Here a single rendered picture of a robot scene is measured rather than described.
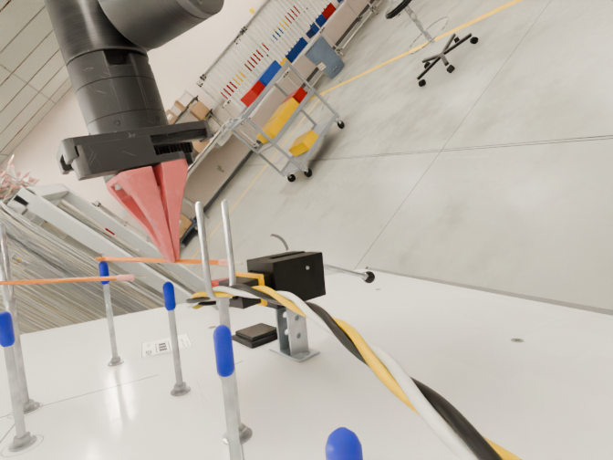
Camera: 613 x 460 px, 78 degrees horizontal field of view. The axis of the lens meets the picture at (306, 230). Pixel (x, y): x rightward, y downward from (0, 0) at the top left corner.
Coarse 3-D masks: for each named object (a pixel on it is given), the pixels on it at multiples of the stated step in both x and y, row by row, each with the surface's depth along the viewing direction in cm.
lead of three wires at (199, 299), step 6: (216, 288) 22; (198, 294) 23; (204, 294) 22; (216, 294) 22; (186, 300) 25; (192, 300) 24; (198, 300) 23; (204, 300) 23; (210, 300) 29; (186, 306) 25; (192, 306) 25; (198, 306) 28
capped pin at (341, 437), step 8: (336, 432) 8; (344, 432) 8; (352, 432) 8; (328, 440) 8; (336, 440) 8; (344, 440) 8; (352, 440) 8; (328, 448) 8; (336, 448) 8; (344, 448) 8; (352, 448) 8; (360, 448) 8; (328, 456) 8; (336, 456) 8; (344, 456) 8; (352, 456) 8; (360, 456) 8
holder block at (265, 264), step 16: (272, 256) 34; (288, 256) 33; (304, 256) 33; (320, 256) 34; (272, 272) 31; (288, 272) 32; (304, 272) 33; (320, 272) 34; (272, 288) 32; (288, 288) 32; (304, 288) 33; (320, 288) 34; (272, 304) 32
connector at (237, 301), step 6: (264, 276) 31; (270, 276) 32; (222, 282) 31; (228, 282) 31; (240, 282) 30; (246, 282) 30; (252, 282) 30; (270, 282) 32; (234, 300) 30; (240, 300) 30; (246, 300) 30; (252, 300) 30; (258, 300) 31; (234, 306) 30; (240, 306) 30; (246, 306) 30
